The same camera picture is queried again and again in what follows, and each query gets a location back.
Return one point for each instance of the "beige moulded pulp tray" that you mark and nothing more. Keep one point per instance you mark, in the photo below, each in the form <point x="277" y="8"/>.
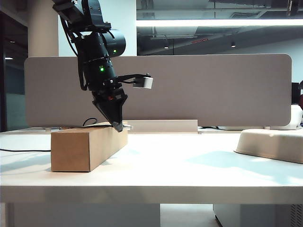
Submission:
<point x="267" y="144"/>

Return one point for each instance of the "person in background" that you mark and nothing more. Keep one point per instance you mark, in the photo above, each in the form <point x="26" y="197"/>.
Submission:
<point x="301" y="99"/>

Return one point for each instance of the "grey fabric desk divider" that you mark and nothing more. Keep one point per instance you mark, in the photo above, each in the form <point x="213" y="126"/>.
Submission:
<point x="189" y="89"/>

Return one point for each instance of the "beige round pillar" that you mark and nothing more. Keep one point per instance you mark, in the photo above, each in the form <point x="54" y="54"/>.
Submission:
<point x="42" y="28"/>

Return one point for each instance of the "white rounded appliance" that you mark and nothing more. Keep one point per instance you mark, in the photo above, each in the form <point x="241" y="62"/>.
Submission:
<point x="296" y="118"/>

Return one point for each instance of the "long ceiling light strip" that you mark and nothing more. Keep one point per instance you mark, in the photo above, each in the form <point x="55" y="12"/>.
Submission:
<point x="236" y="22"/>

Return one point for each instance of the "black ceiling spot lamp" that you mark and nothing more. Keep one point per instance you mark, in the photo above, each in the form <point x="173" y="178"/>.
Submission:
<point x="233" y="44"/>

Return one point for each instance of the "red illuminated sign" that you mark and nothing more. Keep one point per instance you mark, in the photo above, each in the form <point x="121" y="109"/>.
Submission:
<point x="200" y="41"/>

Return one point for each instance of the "black monitor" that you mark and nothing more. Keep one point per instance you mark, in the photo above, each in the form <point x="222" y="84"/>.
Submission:
<point x="295" y="93"/>

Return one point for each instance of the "long brown cardboard box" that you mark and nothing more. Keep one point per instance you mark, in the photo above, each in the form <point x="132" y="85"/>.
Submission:
<point x="71" y="151"/>

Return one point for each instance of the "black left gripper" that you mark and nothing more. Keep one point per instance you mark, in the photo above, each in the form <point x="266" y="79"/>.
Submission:
<point x="109" y="95"/>

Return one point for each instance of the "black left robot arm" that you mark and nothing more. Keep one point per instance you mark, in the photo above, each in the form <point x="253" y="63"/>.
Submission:
<point x="94" y="54"/>

